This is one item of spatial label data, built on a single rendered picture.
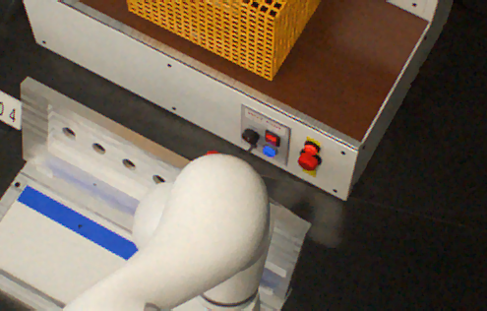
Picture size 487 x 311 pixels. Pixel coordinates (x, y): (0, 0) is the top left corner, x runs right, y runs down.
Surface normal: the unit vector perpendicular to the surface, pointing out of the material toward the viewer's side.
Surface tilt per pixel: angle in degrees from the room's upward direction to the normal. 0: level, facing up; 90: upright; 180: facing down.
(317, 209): 0
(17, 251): 0
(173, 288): 77
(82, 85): 0
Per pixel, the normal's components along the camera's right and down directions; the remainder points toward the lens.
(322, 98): 0.00, -0.39
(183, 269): 0.39, 0.46
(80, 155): -0.47, 0.68
